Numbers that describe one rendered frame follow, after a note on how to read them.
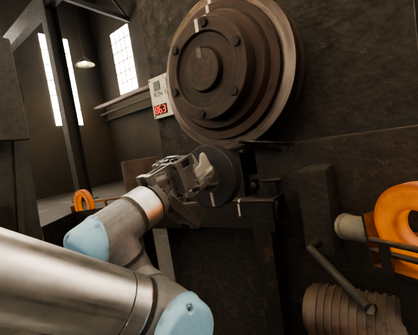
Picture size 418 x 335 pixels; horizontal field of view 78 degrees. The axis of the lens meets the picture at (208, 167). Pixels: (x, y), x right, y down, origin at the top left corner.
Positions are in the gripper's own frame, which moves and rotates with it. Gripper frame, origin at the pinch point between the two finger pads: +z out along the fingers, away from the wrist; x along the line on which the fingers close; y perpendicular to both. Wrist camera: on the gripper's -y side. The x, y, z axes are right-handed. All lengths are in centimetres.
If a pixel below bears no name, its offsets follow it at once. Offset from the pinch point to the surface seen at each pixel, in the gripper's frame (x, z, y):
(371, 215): -32.3, 4.0, -14.1
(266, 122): -7.6, 21.0, 4.4
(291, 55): -16.7, 25.1, 19.6
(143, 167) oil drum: 242, 163, -56
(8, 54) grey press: 271, 84, 106
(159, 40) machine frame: 43, 47, 43
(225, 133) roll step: 5.3, 19.0, 3.6
